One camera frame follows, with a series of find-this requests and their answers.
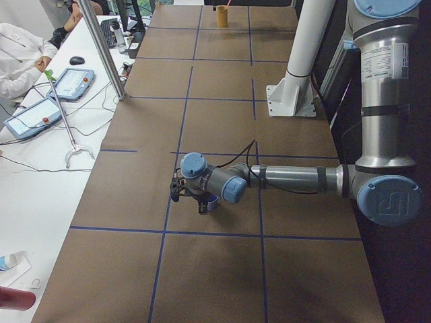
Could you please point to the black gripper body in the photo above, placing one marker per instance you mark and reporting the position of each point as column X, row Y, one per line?
column 196, row 195

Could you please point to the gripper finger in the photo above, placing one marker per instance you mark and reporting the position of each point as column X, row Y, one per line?
column 175, row 195
column 202, row 207

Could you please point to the blue plastic cup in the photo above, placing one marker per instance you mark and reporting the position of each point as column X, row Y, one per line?
column 212, row 202

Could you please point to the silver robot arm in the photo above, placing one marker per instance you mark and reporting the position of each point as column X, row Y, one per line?
column 378, row 181

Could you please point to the tan cup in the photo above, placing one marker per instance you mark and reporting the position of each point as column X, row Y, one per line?
column 222, row 16

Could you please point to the far teach pendant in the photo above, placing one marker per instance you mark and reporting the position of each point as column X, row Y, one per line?
column 72, row 84

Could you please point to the teach pendant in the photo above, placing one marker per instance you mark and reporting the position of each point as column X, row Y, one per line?
column 72, row 84
column 33, row 119

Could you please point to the near teach pendant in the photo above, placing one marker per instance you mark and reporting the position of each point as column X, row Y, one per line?
column 33, row 119

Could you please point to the clear water bottle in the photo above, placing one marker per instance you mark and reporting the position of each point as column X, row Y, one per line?
column 120, row 41

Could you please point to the black computer mouse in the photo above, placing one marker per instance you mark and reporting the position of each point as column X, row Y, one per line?
column 76, row 60

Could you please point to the reacher grabber tool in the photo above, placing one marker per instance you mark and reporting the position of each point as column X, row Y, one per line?
column 76, row 148

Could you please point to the black keyboard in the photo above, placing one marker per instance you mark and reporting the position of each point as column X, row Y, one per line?
column 109, row 36

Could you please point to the white tube on paper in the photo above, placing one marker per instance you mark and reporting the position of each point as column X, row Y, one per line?
column 14, row 265

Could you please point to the dark red cylinder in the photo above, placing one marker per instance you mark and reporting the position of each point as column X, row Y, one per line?
column 15, row 299

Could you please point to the person in white shirt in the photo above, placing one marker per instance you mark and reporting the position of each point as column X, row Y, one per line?
column 25, row 56

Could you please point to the white camera pole base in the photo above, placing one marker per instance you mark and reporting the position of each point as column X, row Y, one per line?
column 292, row 96

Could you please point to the grey aluminium frame post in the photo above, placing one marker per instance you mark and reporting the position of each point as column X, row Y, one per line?
column 102, row 47

